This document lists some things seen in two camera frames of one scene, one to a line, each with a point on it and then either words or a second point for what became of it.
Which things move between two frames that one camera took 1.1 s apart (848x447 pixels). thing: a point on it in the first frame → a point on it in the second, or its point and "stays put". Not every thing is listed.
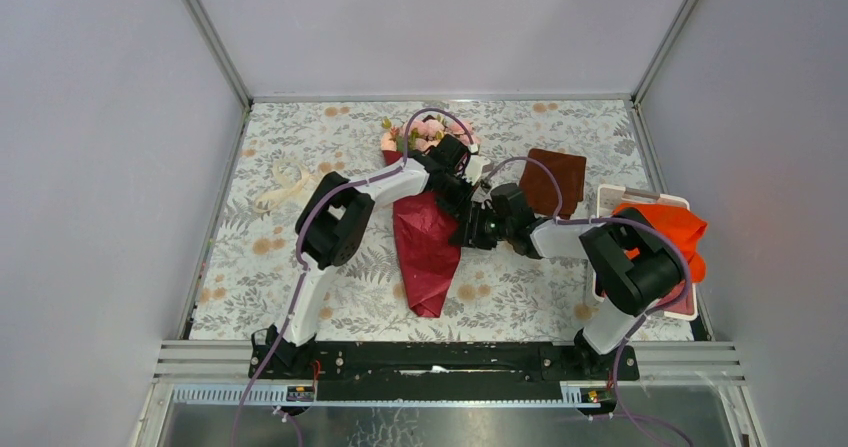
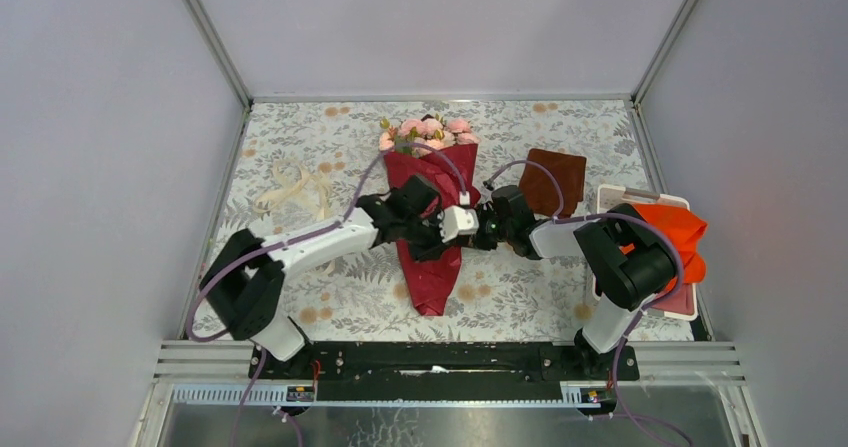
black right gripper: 468,234 stays put
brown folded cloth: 541,189 stays put
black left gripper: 456,207 → 431,252
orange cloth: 684,229 stays put
